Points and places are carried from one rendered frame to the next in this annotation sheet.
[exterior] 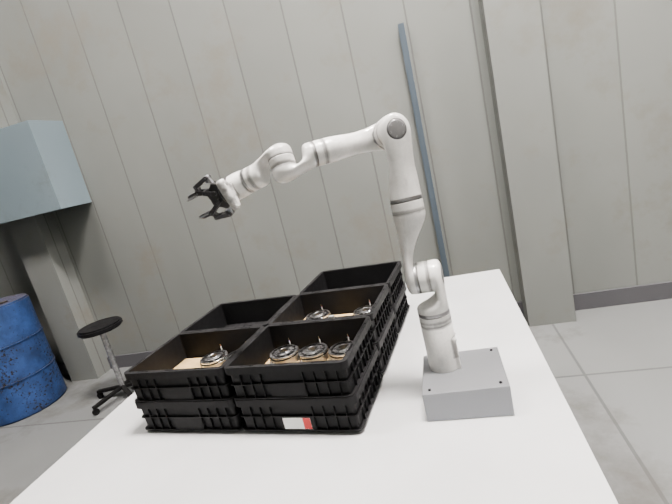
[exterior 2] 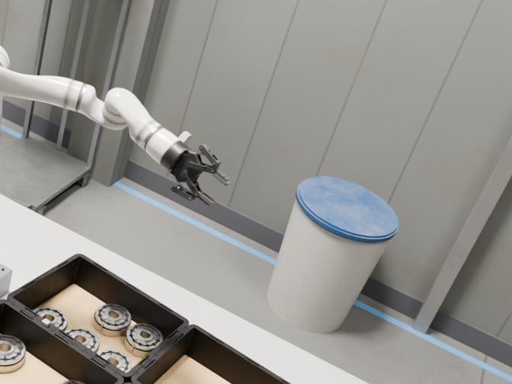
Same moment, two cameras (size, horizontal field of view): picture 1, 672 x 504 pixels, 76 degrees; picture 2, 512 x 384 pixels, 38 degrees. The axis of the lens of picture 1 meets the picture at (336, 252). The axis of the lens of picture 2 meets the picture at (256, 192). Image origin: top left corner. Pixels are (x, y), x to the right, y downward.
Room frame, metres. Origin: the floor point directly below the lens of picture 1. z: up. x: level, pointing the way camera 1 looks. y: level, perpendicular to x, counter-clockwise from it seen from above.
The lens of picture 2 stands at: (2.84, 0.38, 2.27)
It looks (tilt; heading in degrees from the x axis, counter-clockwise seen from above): 29 degrees down; 177
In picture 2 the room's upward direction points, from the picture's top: 20 degrees clockwise
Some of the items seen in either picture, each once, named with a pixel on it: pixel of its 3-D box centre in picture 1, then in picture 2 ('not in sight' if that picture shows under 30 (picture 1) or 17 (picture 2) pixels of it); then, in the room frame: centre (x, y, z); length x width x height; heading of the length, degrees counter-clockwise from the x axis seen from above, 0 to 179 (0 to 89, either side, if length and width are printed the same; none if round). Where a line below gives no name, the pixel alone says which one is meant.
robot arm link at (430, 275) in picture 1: (429, 289); not in sight; (1.19, -0.24, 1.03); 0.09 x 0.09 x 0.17; 74
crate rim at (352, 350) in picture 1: (300, 344); (100, 312); (1.28, 0.18, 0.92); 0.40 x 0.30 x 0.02; 69
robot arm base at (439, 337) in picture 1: (439, 339); not in sight; (1.19, -0.24, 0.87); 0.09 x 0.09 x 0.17; 76
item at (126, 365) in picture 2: (284, 352); (112, 363); (1.38, 0.25, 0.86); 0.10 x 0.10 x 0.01
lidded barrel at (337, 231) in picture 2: not in sight; (326, 256); (-0.33, 0.97, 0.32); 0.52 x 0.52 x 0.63
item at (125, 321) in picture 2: not in sight; (113, 316); (1.21, 0.20, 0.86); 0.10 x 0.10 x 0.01
